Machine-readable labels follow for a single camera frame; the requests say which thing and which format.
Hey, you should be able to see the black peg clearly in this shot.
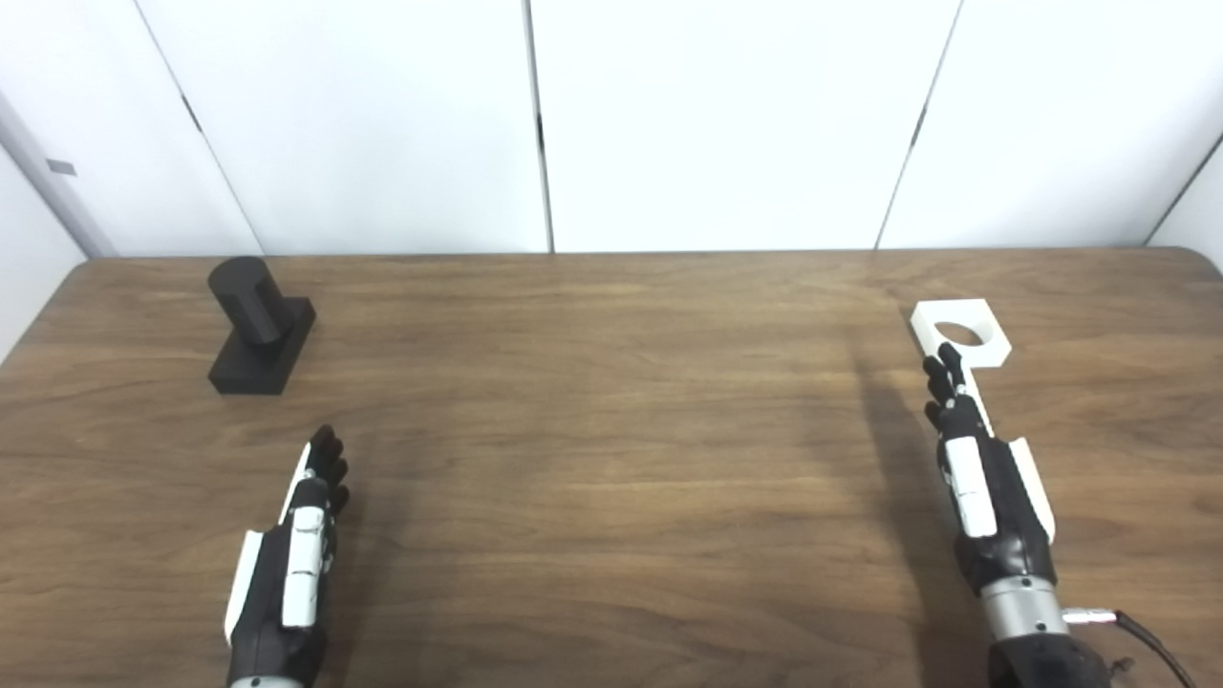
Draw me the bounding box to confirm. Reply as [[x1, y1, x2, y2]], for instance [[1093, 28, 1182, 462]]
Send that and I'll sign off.
[[207, 256, 317, 396]]

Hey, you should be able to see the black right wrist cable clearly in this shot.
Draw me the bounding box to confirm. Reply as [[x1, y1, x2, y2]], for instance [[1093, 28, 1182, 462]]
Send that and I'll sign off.
[[1063, 608, 1197, 688]]

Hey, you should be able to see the white square piece with hole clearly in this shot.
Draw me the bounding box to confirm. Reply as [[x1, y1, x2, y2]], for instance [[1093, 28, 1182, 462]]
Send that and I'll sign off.
[[910, 299, 1012, 370]]

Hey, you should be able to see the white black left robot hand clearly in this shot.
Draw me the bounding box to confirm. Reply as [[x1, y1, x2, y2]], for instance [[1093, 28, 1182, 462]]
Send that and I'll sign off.
[[225, 425, 351, 686]]

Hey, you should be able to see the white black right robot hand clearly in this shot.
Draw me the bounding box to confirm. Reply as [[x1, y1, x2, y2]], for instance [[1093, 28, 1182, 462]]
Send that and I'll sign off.
[[922, 342, 1058, 597]]

